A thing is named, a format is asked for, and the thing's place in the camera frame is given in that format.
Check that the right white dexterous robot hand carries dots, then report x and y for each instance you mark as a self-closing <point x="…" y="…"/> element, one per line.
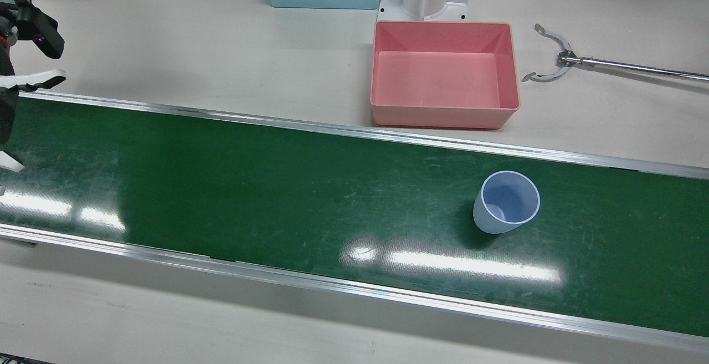
<point x="6" y="109"/>

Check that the pink plastic box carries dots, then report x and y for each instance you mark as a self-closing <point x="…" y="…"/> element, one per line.
<point x="443" y="81"/>

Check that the light blue plastic cup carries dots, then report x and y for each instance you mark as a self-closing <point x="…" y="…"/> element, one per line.
<point x="490" y="222"/>

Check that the metal reacher grabber tool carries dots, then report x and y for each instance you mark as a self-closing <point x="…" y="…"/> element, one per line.
<point x="565" y="59"/>

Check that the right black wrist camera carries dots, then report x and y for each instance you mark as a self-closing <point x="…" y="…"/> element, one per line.
<point x="44" y="31"/>

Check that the green conveyor belt aluminium frame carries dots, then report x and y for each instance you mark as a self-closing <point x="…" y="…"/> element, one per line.
<point x="332" y="203"/>

